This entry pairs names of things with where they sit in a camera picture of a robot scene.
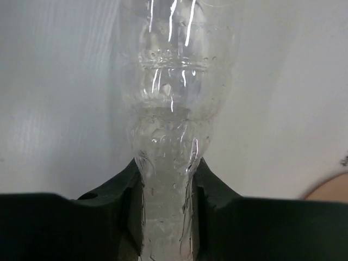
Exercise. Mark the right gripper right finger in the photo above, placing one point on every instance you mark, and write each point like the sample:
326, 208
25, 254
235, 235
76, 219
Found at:
228, 226

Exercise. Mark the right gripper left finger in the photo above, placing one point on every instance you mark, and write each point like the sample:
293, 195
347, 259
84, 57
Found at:
102, 224

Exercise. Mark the clear bottle white cap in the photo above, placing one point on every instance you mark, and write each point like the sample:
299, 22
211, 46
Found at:
174, 63

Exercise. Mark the peach capybara plastic bin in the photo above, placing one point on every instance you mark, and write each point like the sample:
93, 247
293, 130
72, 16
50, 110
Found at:
332, 190

